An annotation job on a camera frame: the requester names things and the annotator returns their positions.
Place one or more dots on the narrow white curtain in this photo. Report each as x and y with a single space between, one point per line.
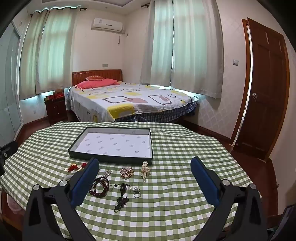
30 58
157 46

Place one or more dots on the dark wooden nightstand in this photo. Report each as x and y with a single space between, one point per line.
56 111

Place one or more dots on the red knot gold charm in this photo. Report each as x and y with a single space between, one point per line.
69 168
83 165

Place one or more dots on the small olive box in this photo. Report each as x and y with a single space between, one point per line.
48 98

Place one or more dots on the patterned white bedspread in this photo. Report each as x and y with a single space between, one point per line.
129 99

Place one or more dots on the black curtain rod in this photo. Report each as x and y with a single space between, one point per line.
146 3
81 9

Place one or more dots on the green checkered tablecloth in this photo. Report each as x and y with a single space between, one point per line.
173 185

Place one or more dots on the black beaded ornament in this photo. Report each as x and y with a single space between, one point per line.
121 201

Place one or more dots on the white air conditioner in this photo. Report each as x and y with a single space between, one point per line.
107 24

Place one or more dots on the red gift box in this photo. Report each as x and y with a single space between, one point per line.
58 95

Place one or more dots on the glass wardrobe door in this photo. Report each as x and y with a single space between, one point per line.
9 92

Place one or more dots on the pink pillow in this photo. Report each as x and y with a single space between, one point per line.
97 83

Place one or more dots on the brown wooden door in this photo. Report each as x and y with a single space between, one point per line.
266 92

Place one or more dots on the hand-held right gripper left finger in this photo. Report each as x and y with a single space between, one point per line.
83 182

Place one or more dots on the wooden door frame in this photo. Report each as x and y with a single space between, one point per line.
245 34

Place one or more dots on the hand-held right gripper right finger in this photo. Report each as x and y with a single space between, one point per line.
205 183

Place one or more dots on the brown plush toy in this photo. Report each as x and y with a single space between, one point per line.
58 91

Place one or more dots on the wooden bed headboard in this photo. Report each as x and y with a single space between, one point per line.
111 74

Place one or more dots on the wide white curtain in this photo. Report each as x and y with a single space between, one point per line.
57 51
198 51

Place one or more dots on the gold pearl brooch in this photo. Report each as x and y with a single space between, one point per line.
145 170

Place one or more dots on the red patterned cushion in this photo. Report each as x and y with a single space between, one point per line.
94 77

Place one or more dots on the wall light switch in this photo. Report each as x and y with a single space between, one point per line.
235 62

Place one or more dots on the blue plaid bed sheet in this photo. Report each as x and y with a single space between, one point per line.
161 114

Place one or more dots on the white shallow box tray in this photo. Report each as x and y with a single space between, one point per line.
115 141

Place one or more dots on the pink pearl cluster brooch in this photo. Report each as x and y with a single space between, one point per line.
126 172

